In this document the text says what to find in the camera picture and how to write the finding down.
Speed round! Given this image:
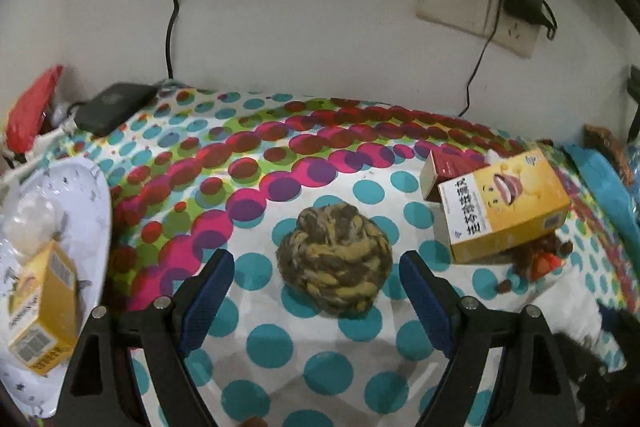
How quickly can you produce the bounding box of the black set-top box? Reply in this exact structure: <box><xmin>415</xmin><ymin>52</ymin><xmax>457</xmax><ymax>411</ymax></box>
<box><xmin>74</xmin><ymin>82</ymin><xmax>159</xmax><ymax>138</ymax></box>

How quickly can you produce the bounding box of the red packet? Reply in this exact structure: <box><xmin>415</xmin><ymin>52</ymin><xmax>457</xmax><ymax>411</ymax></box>
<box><xmin>7</xmin><ymin>65</ymin><xmax>66</xmax><ymax>152</ymax></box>

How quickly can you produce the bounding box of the black adapter cable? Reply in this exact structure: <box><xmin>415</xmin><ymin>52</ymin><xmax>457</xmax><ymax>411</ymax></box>
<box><xmin>456</xmin><ymin>0</ymin><xmax>559</xmax><ymax>118</ymax></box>

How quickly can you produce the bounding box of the brown snack packet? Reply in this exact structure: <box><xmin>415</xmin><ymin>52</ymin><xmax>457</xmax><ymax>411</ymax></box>
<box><xmin>582</xmin><ymin>124</ymin><xmax>637</xmax><ymax>184</ymax></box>

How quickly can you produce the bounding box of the white wall socket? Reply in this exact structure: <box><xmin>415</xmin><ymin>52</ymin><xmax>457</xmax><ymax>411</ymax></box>
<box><xmin>486</xmin><ymin>9</ymin><xmax>544</xmax><ymax>58</ymax></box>

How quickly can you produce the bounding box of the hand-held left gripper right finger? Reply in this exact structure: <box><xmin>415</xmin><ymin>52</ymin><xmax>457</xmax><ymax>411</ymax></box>
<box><xmin>399</xmin><ymin>250</ymin><xmax>581</xmax><ymax>427</ymax></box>

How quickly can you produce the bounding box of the blue cloth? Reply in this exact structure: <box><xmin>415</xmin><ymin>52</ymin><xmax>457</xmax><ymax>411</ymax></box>
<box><xmin>561</xmin><ymin>141</ymin><xmax>640</xmax><ymax>250</ymax></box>

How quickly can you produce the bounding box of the brown yellow rope ball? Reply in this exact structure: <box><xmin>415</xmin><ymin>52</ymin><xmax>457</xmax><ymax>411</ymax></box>
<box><xmin>276</xmin><ymin>203</ymin><xmax>394</xmax><ymax>319</ymax></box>

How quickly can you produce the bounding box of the red and beige small box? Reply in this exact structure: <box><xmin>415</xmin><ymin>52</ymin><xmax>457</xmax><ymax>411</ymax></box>
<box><xmin>419</xmin><ymin>149</ymin><xmax>493</xmax><ymax>202</ymax></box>

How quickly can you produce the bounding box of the white star print plate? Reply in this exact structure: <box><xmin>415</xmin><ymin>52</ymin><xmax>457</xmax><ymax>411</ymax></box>
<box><xmin>0</xmin><ymin>157</ymin><xmax>113</xmax><ymax>419</ymax></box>

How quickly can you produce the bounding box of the white sock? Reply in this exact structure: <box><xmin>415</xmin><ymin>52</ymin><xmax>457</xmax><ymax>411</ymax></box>
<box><xmin>2</xmin><ymin>196</ymin><xmax>68</xmax><ymax>255</ymax></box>
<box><xmin>542</xmin><ymin>289</ymin><xmax>607</xmax><ymax>350</ymax></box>

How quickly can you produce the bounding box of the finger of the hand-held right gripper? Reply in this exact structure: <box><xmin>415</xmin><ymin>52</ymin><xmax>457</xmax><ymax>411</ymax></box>
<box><xmin>565</xmin><ymin>304</ymin><xmax>628</xmax><ymax>375</ymax></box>

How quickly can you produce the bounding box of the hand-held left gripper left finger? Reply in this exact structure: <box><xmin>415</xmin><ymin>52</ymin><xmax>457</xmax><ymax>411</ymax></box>
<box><xmin>57</xmin><ymin>248</ymin><xmax>236</xmax><ymax>427</ymax></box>

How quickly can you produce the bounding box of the yellow smile print box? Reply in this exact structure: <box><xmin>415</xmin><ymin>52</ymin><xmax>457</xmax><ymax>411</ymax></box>
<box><xmin>438</xmin><ymin>148</ymin><xmax>572</xmax><ymax>264</ymax></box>
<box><xmin>7</xmin><ymin>241</ymin><xmax>81</xmax><ymax>377</ymax></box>

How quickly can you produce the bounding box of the polka dot tablecloth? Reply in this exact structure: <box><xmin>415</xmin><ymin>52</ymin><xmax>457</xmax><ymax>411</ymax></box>
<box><xmin>0</xmin><ymin>82</ymin><xmax>640</xmax><ymax>427</ymax></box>

